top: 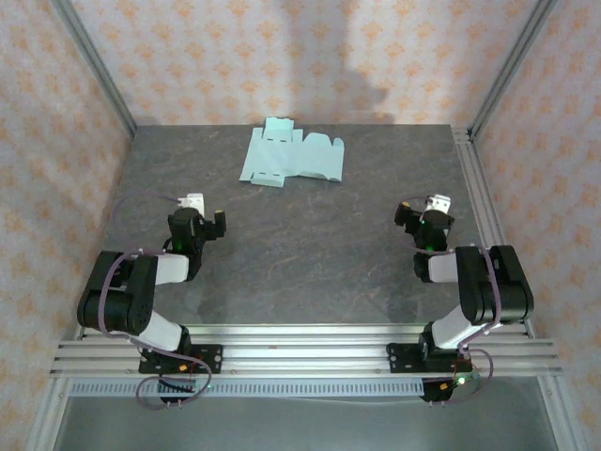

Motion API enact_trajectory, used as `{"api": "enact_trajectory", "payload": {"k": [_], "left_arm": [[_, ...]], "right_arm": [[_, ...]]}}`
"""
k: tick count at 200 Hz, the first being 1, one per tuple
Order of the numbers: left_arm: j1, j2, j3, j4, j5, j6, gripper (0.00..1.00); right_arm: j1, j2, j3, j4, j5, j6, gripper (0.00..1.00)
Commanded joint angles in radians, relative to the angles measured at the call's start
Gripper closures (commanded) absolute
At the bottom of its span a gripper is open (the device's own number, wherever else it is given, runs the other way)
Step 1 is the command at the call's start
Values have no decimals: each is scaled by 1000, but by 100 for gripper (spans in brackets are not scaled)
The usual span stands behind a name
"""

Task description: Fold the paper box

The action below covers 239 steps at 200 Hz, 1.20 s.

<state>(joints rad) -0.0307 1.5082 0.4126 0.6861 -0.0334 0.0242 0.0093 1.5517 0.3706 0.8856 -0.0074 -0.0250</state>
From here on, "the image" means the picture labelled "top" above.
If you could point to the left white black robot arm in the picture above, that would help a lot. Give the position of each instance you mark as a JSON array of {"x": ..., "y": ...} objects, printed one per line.
[{"x": 117, "y": 305}]

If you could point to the aluminium corner post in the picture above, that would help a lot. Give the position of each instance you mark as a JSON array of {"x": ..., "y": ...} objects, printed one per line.
[
  {"x": 103, "y": 75},
  {"x": 507, "y": 70}
]

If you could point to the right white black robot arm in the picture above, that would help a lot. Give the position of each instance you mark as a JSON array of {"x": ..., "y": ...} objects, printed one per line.
[{"x": 497, "y": 282}]

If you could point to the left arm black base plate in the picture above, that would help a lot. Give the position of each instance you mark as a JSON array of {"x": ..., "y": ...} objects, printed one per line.
[{"x": 209, "y": 359}]

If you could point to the aluminium mounting rail beam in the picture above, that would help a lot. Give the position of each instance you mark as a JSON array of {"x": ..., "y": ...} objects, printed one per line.
[{"x": 305, "y": 347}]

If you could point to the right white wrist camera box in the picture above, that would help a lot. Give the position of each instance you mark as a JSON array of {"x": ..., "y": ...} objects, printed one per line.
[{"x": 441, "y": 203}]

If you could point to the light blue paper box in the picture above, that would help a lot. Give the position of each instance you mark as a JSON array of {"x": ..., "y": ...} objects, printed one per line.
[{"x": 291, "y": 155}]

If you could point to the aluminium side rail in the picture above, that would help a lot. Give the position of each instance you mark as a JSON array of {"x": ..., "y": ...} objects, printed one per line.
[{"x": 479, "y": 197}]

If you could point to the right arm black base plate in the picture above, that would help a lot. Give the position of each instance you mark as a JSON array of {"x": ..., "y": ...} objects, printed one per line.
[{"x": 404, "y": 359}]

